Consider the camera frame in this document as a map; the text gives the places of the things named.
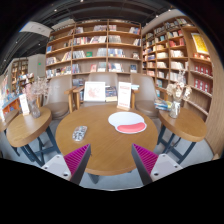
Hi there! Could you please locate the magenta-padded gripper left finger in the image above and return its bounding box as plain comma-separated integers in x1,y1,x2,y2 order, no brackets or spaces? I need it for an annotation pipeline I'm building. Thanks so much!
41,143,92,185

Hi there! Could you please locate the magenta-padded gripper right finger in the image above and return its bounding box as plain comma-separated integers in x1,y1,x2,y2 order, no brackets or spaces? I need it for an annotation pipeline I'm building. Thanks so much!
130,143,184,186

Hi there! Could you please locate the transparent computer mouse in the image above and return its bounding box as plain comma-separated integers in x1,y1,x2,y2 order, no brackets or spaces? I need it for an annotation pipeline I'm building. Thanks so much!
72,125,88,142

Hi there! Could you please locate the white mouse pad, red rest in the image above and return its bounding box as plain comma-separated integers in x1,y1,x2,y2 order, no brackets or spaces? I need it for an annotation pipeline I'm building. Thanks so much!
107,111,148,135

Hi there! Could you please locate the round wooden side table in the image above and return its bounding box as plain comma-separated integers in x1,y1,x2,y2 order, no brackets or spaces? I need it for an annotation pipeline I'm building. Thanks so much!
0,109,20,133
5,105,62,167
156,106,208,164

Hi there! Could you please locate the stack of colourful books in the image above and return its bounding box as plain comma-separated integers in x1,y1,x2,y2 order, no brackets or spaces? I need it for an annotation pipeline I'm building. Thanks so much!
153,98,173,112

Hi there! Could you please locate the glass vase with dried flowers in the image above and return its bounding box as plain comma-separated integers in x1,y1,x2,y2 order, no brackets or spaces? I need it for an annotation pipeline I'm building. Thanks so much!
165,70,193,120

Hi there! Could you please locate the glass vase with pink flowers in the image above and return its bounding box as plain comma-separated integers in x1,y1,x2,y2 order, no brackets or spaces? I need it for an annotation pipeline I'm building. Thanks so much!
22,77,51,119

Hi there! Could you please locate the white sign on wooden stand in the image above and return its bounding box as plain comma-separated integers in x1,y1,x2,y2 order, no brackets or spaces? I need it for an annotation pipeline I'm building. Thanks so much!
116,81,133,112

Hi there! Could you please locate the white framed red drawing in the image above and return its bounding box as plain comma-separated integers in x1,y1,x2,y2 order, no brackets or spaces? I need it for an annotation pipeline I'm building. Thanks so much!
83,80,107,103

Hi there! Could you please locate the dark cover book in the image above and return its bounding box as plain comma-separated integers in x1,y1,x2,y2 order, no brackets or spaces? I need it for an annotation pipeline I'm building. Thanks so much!
105,85,118,103

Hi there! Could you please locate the small white table sign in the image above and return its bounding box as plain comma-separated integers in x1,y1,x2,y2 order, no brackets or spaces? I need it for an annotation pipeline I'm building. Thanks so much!
18,93,31,116

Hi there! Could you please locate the beige armchair with wooden arms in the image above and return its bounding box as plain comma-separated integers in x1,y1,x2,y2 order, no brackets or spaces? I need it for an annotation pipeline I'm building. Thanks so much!
72,72,138,109

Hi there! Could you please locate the book display table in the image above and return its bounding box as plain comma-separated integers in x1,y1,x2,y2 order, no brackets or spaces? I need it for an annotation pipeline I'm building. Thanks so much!
0,73,24,116

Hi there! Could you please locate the small distant wooden bookshelf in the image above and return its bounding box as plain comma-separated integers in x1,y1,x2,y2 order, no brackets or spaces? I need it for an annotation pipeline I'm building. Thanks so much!
10,57,35,94

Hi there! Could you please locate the tall wooden bookshelf unit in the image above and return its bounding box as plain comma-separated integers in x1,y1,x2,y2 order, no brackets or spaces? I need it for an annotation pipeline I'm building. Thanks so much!
141,14,224,158

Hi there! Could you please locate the wide wooden bookshelf unit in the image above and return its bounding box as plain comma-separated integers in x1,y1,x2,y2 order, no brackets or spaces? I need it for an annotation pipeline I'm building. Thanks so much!
44,18,143,88

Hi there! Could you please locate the white hanging ceiling sign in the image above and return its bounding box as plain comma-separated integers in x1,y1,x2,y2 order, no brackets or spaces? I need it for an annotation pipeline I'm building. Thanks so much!
19,20,54,38

